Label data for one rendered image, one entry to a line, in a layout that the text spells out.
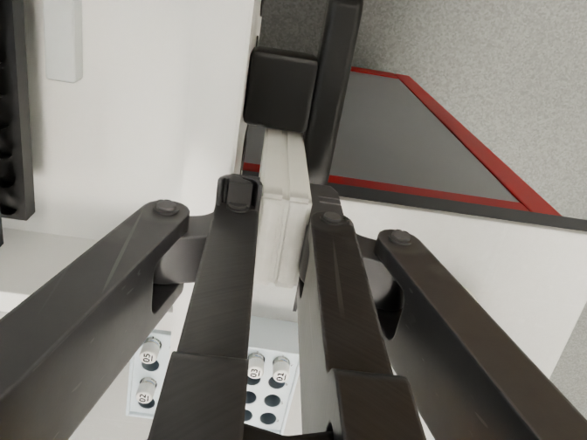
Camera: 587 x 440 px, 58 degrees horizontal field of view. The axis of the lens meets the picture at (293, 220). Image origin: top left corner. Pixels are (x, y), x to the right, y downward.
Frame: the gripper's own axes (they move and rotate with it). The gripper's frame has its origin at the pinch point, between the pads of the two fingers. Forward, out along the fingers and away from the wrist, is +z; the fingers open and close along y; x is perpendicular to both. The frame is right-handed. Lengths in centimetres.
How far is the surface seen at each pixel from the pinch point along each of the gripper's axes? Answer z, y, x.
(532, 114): 93, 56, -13
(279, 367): 12.6, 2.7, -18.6
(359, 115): 47.5, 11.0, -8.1
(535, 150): 93, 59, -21
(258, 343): 13.9, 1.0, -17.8
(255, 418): 13.6, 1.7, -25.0
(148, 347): 12.7, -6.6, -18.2
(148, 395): 12.3, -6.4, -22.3
